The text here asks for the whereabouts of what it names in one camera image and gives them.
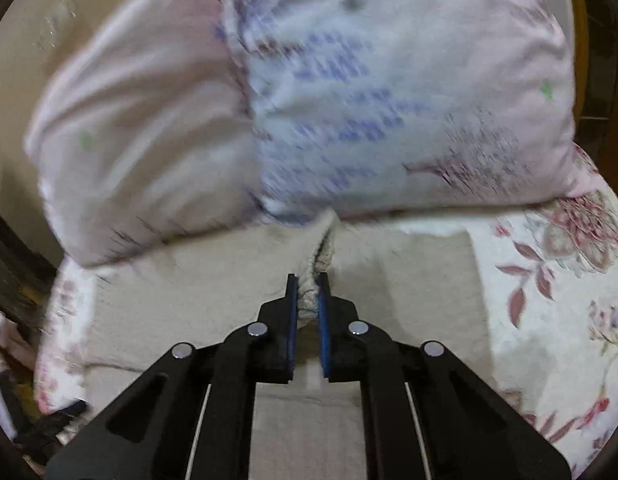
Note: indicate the floral bed sheet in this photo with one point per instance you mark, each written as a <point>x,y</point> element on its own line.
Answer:
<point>554,320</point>

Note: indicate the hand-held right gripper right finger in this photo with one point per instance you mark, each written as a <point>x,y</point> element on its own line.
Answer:
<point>324,320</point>

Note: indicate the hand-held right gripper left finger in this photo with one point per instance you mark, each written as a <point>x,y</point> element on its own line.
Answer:
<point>291,310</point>

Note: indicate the pink floral pillow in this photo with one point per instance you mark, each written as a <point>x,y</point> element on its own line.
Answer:
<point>309,95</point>

